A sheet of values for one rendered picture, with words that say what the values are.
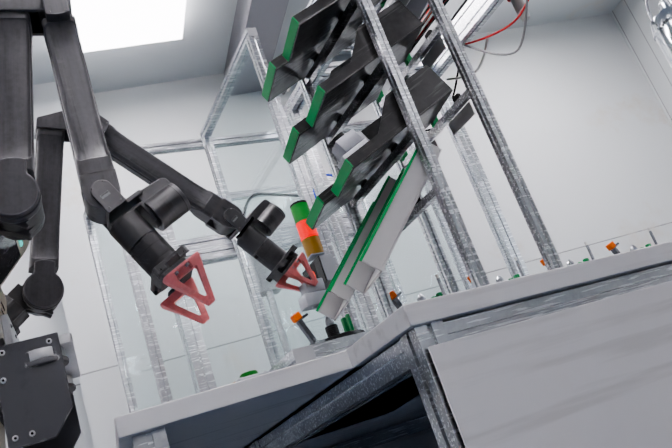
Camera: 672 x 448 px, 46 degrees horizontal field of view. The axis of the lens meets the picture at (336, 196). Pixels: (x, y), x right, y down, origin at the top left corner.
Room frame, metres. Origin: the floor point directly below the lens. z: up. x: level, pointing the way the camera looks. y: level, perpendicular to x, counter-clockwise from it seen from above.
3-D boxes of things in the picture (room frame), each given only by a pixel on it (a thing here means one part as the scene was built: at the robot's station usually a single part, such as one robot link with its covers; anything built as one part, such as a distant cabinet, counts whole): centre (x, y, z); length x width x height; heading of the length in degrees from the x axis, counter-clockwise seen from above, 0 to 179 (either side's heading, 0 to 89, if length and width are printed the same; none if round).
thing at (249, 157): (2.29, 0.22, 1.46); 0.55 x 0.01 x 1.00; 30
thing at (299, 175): (2.04, 0.08, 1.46); 0.03 x 0.03 x 1.00; 30
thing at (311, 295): (1.81, 0.12, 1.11); 0.08 x 0.04 x 0.07; 121
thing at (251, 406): (1.62, 0.22, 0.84); 0.90 x 0.70 x 0.03; 21
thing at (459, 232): (1.55, -0.18, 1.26); 0.36 x 0.21 x 0.80; 30
